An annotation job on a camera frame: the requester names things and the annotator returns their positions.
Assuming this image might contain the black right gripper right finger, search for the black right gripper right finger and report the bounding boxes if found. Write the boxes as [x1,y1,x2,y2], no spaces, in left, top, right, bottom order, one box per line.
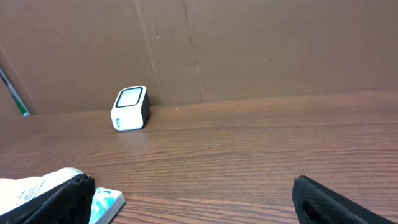
[292,175,394,224]

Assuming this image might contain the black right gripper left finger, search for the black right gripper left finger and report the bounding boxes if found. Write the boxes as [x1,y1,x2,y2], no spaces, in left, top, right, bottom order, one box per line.
[1,174,95,224]

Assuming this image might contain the teal tissue pack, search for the teal tissue pack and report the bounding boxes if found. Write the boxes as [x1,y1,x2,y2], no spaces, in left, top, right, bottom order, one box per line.
[89,187,126,224]

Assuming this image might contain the beige plastic pouch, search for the beige plastic pouch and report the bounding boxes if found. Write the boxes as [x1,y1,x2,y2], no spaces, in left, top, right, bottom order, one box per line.
[1,167,83,215]

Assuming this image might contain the white barcode scanner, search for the white barcode scanner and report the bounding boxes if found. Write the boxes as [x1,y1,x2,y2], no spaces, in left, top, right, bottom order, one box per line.
[111,85,152,131]

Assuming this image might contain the cardboard backdrop panel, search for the cardboard backdrop panel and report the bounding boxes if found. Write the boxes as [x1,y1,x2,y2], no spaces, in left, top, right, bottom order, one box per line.
[1,1,397,114]

